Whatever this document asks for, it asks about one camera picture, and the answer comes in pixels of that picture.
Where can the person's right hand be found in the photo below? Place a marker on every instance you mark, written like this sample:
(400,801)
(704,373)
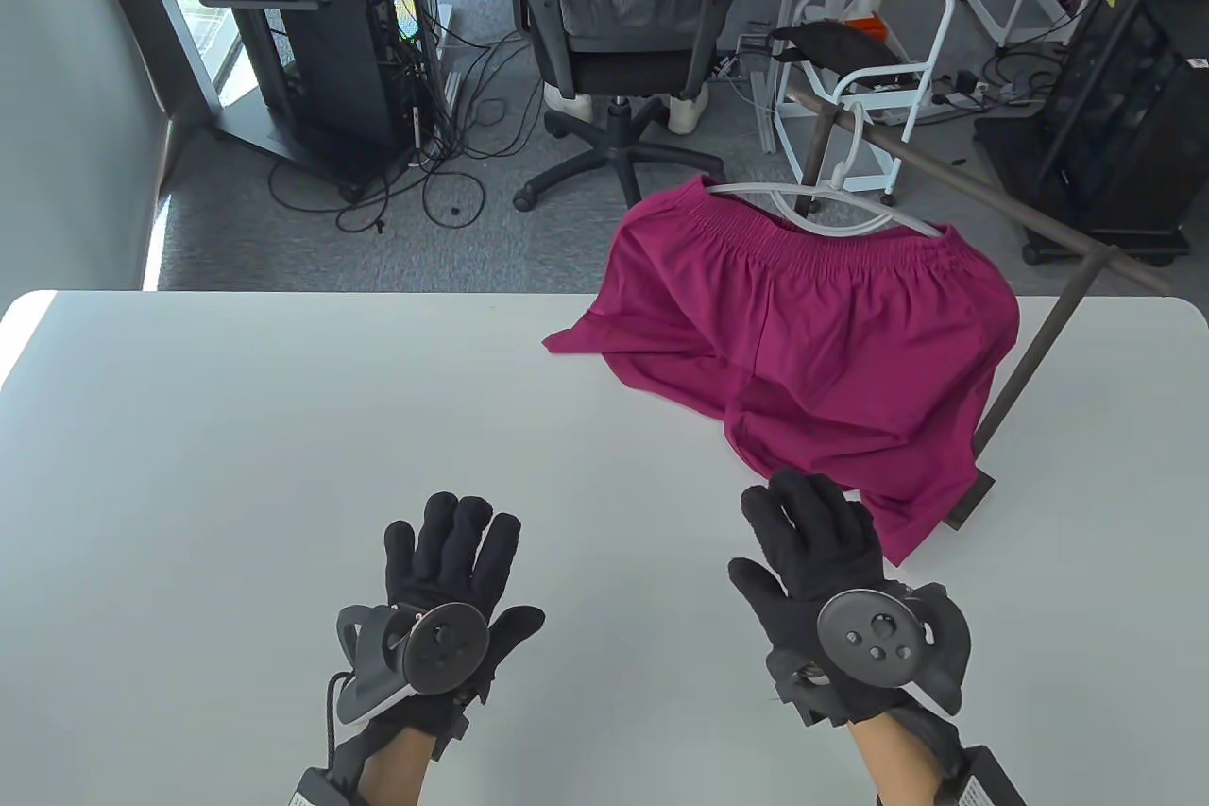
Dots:
(812,541)

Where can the person's left hand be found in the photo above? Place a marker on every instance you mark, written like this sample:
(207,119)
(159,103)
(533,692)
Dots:
(463,560)

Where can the black handheld controller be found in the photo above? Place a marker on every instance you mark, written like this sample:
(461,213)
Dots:
(439,645)
(878,636)

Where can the magenta shorts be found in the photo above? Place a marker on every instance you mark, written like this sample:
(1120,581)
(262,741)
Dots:
(803,334)

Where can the grey plastic hanger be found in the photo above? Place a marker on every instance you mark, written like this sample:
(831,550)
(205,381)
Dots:
(838,180)

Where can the person's left forearm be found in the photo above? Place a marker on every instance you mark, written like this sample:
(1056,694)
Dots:
(392,773)

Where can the dark wooden hanging rack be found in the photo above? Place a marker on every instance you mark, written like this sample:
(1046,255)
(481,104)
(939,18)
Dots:
(1042,352)

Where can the power strip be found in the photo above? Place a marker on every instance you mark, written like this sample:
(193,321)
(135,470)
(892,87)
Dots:
(959,86)

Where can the black fabric bag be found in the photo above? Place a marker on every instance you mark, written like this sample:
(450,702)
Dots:
(831,42)

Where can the black cabinet on wheels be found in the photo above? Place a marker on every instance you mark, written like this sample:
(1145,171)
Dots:
(1115,135)

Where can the black mesh office chair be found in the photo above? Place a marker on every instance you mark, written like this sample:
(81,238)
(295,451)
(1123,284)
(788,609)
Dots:
(623,69)

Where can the small orange box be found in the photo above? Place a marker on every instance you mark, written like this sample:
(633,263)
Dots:
(867,23)

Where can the black computer tower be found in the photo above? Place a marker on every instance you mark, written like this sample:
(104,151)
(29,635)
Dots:
(349,41)

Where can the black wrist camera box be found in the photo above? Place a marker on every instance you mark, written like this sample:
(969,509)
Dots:
(987,782)
(321,789)

